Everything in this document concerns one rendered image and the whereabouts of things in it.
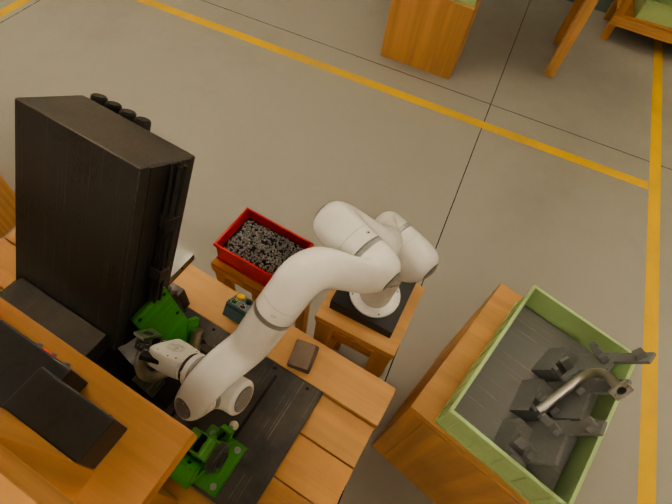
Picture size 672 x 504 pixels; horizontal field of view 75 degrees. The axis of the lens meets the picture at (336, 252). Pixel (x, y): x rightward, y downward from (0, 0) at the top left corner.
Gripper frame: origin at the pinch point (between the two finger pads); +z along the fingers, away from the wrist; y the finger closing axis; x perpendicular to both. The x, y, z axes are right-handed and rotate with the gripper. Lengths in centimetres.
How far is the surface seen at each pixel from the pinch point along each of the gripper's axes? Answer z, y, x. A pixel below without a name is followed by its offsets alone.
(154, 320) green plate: 3.3, -3.8, -4.2
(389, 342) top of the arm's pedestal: -41, -72, -2
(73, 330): 15.6, 9.3, 1.3
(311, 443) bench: -36, -38, 26
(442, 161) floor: 10, -258, -89
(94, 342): 9.3, 7.8, 2.2
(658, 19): -101, -449, -288
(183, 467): -21.6, 1.9, 22.4
